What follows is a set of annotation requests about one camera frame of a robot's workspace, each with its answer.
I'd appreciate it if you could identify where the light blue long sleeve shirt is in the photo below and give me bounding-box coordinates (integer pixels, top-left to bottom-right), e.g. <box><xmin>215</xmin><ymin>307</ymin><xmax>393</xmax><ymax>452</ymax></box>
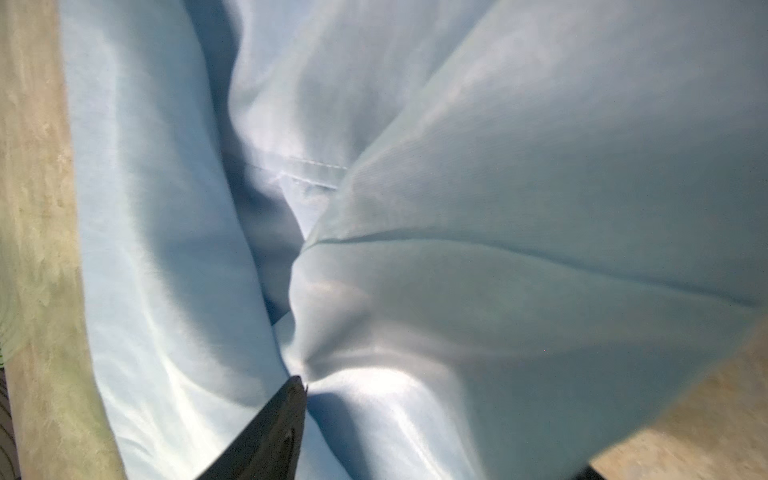
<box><xmin>59</xmin><ymin>1</ymin><xmax>767</xmax><ymax>479</ymax></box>

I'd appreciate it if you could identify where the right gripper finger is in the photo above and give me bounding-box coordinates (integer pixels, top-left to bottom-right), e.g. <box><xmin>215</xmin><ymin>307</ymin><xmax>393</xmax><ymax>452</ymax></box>
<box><xmin>198</xmin><ymin>376</ymin><xmax>307</xmax><ymax>480</ymax></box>

